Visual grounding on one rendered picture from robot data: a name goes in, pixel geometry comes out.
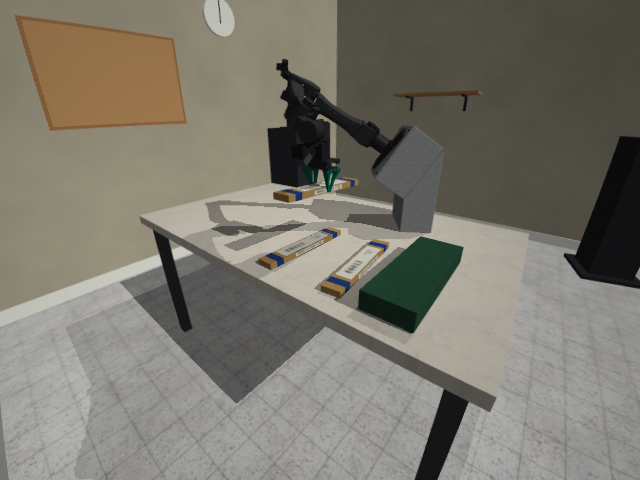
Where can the cream welding electrode pack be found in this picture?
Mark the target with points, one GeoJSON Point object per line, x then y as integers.
{"type": "Point", "coordinates": [307, 191]}

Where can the white welding electrode pack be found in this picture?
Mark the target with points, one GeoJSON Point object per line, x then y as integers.
{"type": "Point", "coordinates": [287, 253]}
{"type": "Point", "coordinates": [342, 280]}

